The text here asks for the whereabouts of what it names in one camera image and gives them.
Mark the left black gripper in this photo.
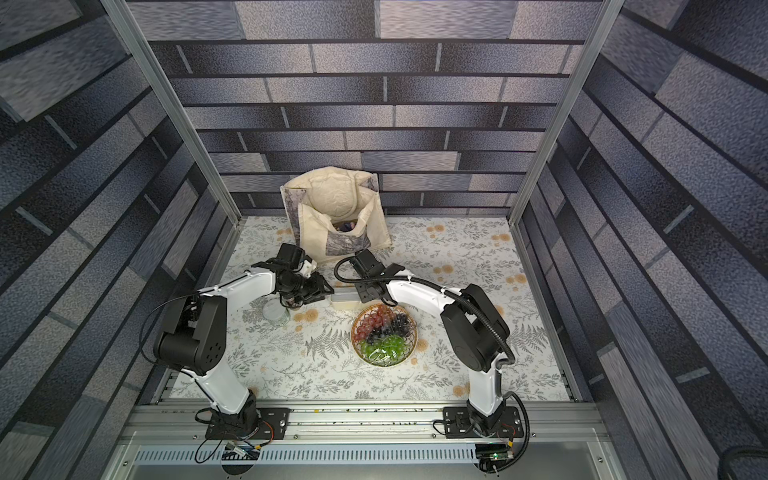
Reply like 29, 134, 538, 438
285, 271, 338, 303

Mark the cream plastic wrap dispenser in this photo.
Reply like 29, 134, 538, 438
328, 286, 363, 311

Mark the clear plastic wrap sheet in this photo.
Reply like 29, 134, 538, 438
350, 302, 419, 368

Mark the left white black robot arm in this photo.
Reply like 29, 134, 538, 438
153, 243, 334, 431

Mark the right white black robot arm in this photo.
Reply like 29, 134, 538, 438
334, 249, 516, 422

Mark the red grape bunch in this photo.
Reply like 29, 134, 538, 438
353, 305, 395, 343

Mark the black grape bunch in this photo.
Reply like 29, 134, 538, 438
366, 313, 412, 345

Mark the clear round lidded container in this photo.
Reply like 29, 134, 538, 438
262, 297, 290, 327

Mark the green grape bunch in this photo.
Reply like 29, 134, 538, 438
359, 335, 410, 366

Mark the dark snack packet in bag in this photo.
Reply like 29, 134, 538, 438
334, 221, 357, 233

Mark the cream canvas tote bag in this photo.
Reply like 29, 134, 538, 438
280, 167, 392, 263

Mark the right circuit board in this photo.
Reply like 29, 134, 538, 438
475, 442, 515, 474

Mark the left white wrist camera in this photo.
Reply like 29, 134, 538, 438
297, 257, 317, 278

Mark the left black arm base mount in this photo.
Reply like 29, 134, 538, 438
205, 407, 291, 442

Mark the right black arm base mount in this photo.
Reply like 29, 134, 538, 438
442, 405, 525, 439

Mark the slotted white cable duct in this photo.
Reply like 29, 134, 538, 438
134, 443, 476, 466

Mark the left circuit board with wires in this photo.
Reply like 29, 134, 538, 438
193, 433, 274, 478

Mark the aluminium mounting rail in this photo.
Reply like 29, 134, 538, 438
117, 399, 609, 446

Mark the left aluminium frame post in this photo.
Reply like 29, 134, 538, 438
100, 0, 242, 225

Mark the aluminium frame post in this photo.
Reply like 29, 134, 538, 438
100, 0, 242, 225
509, 0, 625, 228

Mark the right aluminium frame post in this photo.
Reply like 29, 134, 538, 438
509, 0, 625, 228

